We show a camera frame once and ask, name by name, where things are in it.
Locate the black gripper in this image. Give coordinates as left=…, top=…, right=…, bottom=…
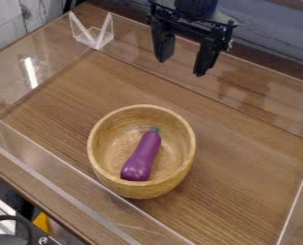
left=148, top=0, right=237, bottom=77

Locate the brown wooden bowl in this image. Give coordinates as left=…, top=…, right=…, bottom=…
left=87, top=104, right=196, bottom=199

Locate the purple toy eggplant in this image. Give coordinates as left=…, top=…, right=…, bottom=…
left=120, top=127, right=161, bottom=181

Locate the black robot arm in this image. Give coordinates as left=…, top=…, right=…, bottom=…
left=148, top=0, right=237, bottom=77

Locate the yellow black object under table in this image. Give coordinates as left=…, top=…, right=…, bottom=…
left=32, top=212, right=49, bottom=233

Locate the clear acrylic corner bracket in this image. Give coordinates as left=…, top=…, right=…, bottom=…
left=68, top=12, right=113, bottom=50

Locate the black cable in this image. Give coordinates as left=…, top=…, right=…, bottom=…
left=0, top=214, right=35, bottom=245

